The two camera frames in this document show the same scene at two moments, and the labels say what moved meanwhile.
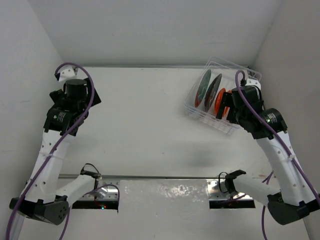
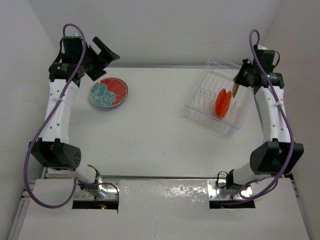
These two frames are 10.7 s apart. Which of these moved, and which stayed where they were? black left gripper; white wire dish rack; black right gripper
Moved: black right gripper; black left gripper
Stayed: white wire dish rack
